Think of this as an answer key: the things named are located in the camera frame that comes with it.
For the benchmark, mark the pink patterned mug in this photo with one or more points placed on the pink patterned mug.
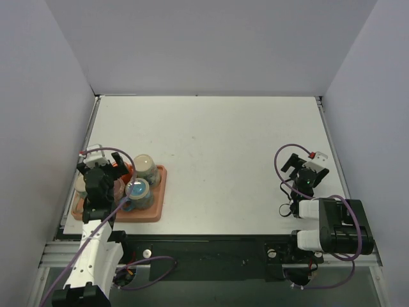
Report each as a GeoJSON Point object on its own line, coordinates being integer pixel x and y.
{"type": "Point", "coordinates": [118, 190]}

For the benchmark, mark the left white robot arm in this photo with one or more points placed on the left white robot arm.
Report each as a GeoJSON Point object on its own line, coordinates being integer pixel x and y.
{"type": "Point", "coordinates": [101, 248]}

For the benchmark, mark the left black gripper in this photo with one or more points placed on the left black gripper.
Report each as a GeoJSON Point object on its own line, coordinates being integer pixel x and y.
{"type": "Point", "coordinates": [118, 166]}

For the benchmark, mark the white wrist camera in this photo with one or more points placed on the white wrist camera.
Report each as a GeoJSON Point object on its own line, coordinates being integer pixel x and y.
{"type": "Point", "coordinates": [317, 161]}
{"type": "Point", "coordinates": [93, 159]}

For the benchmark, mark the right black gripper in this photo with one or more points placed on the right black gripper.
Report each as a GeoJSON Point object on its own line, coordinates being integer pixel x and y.
{"type": "Point", "coordinates": [291, 164]}

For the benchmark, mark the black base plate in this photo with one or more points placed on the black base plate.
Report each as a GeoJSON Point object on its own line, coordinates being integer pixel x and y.
{"type": "Point", "coordinates": [223, 257]}

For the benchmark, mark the blue patterned mug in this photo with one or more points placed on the blue patterned mug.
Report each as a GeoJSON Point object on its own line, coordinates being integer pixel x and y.
{"type": "Point", "coordinates": [141, 197]}

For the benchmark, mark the orange mug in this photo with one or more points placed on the orange mug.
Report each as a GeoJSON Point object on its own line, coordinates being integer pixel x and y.
{"type": "Point", "coordinates": [122, 171]}

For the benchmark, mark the beige patterned mug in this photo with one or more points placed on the beige patterned mug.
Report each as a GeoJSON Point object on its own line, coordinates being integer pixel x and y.
{"type": "Point", "coordinates": [147, 169]}

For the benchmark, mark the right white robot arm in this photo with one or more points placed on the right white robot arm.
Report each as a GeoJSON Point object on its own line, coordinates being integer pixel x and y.
{"type": "Point", "coordinates": [343, 227]}

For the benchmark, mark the pink plastic tray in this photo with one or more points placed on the pink plastic tray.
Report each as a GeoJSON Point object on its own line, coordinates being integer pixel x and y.
{"type": "Point", "coordinates": [150, 215]}

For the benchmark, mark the yellow cream mug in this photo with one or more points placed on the yellow cream mug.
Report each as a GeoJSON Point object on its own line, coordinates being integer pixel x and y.
{"type": "Point", "coordinates": [79, 194]}

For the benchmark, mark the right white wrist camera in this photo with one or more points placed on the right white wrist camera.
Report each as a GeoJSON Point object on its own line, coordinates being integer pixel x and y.
{"type": "Point", "coordinates": [317, 161]}

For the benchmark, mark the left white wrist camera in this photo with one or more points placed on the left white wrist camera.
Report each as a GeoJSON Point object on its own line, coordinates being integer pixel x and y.
{"type": "Point", "coordinates": [93, 159]}

